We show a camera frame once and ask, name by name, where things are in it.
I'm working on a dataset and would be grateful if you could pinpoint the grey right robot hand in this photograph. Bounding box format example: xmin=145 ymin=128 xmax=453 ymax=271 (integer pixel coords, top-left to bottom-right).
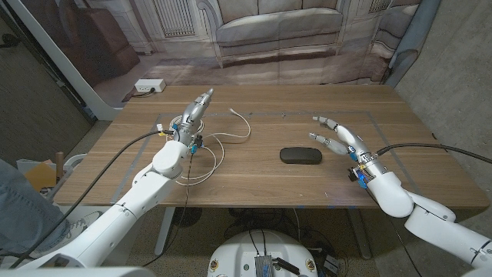
xmin=308 ymin=115 xmax=385 ymax=178

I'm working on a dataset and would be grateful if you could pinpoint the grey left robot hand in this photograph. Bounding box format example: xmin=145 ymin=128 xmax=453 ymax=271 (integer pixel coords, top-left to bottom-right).
xmin=171 ymin=88 xmax=215 ymax=148

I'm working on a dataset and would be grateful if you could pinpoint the white Ethernet cable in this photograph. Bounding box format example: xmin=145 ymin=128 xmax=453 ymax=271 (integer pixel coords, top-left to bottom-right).
xmin=155 ymin=108 xmax=252 ymax=187

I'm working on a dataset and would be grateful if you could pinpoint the black glasses case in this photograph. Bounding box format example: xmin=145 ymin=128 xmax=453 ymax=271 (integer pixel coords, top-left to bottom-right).
xmin=279 ymin=146 xmax=324 ymax=165

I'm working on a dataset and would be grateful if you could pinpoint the white power strip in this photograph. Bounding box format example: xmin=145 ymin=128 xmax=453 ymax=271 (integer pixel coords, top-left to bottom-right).
xmin=134 ymin=78 xmax=167 ymax=93

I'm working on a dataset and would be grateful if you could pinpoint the white table leg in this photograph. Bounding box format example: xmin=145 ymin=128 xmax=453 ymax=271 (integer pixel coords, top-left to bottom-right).
xmin=154 ymin=207 xmax=176 ymax=256
xmin=347 ymin=207 xmax=373 ymax=260

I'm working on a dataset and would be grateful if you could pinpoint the grey rolled backdrop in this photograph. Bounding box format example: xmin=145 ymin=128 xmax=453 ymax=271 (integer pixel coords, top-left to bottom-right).
xmin=385 ymin=0 xmax=442 ymax=88

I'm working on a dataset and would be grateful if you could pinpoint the printed sofa room backdrop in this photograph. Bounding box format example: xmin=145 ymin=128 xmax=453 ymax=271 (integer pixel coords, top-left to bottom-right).
xmin=18 ymin=0 xmax=424 ymax=108

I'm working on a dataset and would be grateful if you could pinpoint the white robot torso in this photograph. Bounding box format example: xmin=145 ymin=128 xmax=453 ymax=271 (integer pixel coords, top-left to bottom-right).
xmin=207 ymin=229 xmax=319 ymax=277

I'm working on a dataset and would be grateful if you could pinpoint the grey and white sneaker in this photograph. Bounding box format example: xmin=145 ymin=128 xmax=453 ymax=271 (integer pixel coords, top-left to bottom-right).
xmin=30 ymin=210 xmax=104 ymax=257

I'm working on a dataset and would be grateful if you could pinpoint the white leaning board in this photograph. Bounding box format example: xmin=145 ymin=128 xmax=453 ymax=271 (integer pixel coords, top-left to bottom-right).
xmin=5 ymin=0 xmax=124 ymax=121

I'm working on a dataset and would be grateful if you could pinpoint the grey finned electronics box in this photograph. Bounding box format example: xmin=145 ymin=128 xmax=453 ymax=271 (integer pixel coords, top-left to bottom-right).
xmin=254 ymin=254 xmax=274 ymax=277

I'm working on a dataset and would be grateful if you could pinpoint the brown cardboard box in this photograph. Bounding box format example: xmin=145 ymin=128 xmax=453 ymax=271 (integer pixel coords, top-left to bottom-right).
xmin=25 ymin=161 xmax=58 ymax=192

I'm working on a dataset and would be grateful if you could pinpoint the person in blue jeans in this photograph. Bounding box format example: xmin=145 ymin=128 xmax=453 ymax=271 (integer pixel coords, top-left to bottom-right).
xmin=0 ymin=158 xmax=71 ymax=255

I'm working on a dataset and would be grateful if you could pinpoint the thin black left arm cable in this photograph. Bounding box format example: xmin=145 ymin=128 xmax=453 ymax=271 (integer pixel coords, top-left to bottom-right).
xmin=141 ymin=152 xmax=194 ymax=268

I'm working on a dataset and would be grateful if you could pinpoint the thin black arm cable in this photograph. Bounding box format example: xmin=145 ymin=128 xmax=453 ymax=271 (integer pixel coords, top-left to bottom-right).
xmin=363 ymin=187 xmax=426 ymax=277
xmin=141 ymin=152 xmax=194 ymax=268

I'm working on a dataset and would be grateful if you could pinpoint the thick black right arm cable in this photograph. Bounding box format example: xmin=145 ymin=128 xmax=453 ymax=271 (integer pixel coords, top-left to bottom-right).
xmin=375 ymin=142 xmax=492 ymax=165

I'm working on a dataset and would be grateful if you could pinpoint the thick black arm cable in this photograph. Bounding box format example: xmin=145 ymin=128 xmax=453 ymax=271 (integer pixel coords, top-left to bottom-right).
xmin=375 ymin=142 xmax=492 ymax=165
xmin=9 ymin=129 xmax=176 ymax=269

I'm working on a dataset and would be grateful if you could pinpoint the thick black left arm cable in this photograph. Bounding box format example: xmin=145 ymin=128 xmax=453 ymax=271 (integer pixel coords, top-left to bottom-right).
xmin=9 ymin=129 xmax=176 ymax=269

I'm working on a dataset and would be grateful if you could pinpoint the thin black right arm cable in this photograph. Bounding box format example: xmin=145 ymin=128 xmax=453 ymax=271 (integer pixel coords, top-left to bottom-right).
xmin=363 ymin=187 xmax=426 ymax=277

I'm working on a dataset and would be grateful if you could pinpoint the brown wooden handle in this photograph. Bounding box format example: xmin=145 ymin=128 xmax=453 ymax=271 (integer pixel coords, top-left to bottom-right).
xmin=55 ymin=151 xmax=65 ymax=182

